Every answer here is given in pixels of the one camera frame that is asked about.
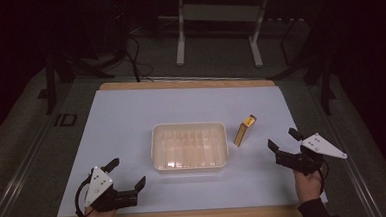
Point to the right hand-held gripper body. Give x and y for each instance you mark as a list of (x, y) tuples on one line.
[(321, 147)]

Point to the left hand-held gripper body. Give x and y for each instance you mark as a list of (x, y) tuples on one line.
[(99, 186)]

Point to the white plastic tray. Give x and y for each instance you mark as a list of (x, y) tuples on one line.
[(189, 146)]

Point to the person's right hand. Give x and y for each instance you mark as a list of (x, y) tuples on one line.
[(307, 186)]

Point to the white table sheet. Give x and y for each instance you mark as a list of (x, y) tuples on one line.
[(122, 125)]

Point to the black tripod stand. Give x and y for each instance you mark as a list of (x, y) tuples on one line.
[(62, 70), (315, 68)]

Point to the white metal stand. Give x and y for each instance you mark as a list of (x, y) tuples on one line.
[(219, 13)]

